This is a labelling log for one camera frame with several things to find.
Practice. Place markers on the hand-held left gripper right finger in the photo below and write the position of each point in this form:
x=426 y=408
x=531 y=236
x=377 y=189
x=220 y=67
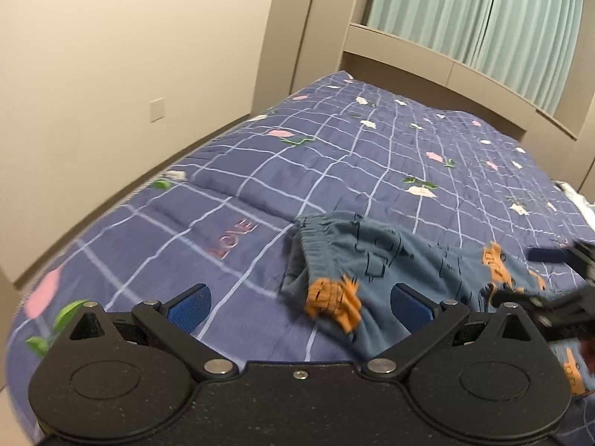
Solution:
x=411 y=306

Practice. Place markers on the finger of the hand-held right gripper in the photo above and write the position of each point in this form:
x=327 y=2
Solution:
x=548 y=255
x=558 y=311

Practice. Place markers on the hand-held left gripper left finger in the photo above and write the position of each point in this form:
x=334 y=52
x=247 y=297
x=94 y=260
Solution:
x=188 y=309

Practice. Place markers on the blue pants with orange cars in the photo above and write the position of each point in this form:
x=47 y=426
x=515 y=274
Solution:
x=409 y=269

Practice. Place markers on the light blue crumpled blanket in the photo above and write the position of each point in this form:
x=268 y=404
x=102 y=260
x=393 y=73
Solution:
x=581 y=202

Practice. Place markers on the beige wardrobe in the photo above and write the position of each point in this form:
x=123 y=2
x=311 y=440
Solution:
x=307 y=28
x=583 y=148

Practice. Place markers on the bed with purple checked quilt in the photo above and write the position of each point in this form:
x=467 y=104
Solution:
x=325 y=158

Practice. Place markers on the beige headboard cabinet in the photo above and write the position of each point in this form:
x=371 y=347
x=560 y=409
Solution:
x=441 y=65

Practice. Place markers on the white wall socket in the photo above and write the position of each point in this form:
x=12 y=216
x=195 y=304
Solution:
x=157 y=110

